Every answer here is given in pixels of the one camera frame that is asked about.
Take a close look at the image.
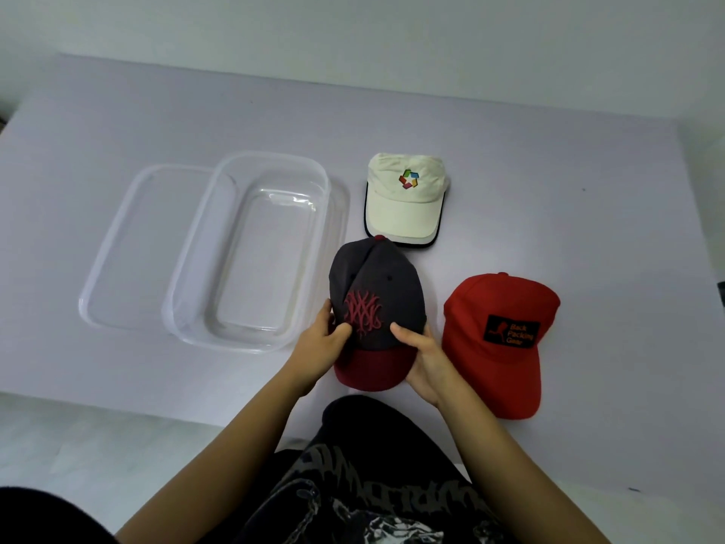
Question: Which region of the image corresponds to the clear plastic lid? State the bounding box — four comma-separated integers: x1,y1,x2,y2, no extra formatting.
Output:
78,164,351,335

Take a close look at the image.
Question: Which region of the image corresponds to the clear plastic container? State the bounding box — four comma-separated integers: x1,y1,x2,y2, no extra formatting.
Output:
161,151,332,354

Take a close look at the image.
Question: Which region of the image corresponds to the person's left hand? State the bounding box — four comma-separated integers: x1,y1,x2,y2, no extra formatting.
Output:
282,299,353,397

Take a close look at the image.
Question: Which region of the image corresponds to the person's left forearm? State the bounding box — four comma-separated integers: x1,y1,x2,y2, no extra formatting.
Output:
115,365,318,544

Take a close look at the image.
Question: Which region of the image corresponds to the person's right forearm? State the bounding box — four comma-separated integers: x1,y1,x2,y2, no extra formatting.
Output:
437,384,611,544

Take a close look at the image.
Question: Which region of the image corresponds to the cream cap with colourful logo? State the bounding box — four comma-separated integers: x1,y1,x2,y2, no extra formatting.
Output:
363,153,452,249

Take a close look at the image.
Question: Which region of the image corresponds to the black printed shirt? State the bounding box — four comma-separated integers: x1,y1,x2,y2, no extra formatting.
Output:
198,395,519,544

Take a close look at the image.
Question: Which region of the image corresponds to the red cap with black patch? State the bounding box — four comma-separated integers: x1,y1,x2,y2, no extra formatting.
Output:
441,272,561,421

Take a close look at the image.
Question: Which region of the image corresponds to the grey cap with maroon brim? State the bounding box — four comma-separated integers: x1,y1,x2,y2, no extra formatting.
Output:
329,235,428,393

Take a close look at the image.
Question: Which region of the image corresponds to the person's right hand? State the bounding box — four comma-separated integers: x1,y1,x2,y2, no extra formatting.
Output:
390,323,466,408

